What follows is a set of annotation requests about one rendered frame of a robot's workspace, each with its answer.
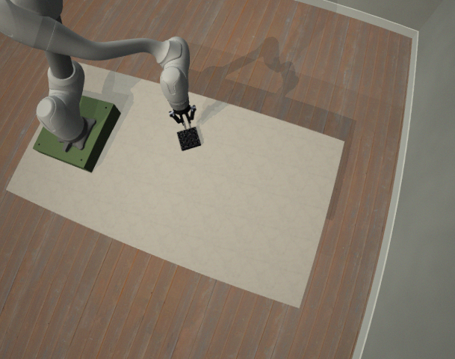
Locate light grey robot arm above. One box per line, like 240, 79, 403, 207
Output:
0, 0, 190, 153

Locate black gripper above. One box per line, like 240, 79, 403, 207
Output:
169, 105, 196, 129

